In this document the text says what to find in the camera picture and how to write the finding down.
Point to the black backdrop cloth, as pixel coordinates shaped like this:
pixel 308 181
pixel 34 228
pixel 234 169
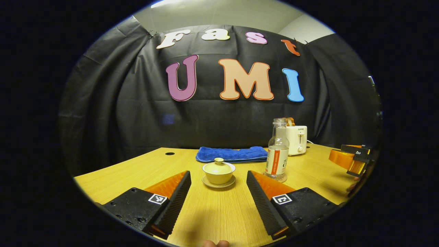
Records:
pixel 137 116

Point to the clear glass water bottle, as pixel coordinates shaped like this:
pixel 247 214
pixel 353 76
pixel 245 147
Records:
pixel 277 161

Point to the blue folded towel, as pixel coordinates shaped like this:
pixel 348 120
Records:
pixel 229 153

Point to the cream teacup lid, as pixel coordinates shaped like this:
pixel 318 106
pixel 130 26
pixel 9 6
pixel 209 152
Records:
pixel 218 167

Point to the cream ceramic saucer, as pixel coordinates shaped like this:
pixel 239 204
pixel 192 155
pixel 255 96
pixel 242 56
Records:
pixel 219 186

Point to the bread slice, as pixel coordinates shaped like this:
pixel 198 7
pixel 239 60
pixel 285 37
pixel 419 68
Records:
pixel 291 121

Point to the cream ceramic teacup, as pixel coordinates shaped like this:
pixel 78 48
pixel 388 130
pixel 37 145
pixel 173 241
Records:
pixel 218 178

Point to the ceiling light strip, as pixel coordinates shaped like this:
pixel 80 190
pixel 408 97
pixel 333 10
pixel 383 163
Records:
pixel 168 3

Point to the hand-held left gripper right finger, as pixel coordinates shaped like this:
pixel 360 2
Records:
pixel 262 206

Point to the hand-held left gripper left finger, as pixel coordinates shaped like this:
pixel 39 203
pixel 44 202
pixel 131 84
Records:
pixel 175 206

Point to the white toaster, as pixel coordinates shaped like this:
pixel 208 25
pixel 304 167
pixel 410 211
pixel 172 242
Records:
pixel 298 140

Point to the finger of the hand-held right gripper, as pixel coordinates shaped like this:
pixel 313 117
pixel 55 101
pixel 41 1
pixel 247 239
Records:
pixel 343 159
pixel 356 149

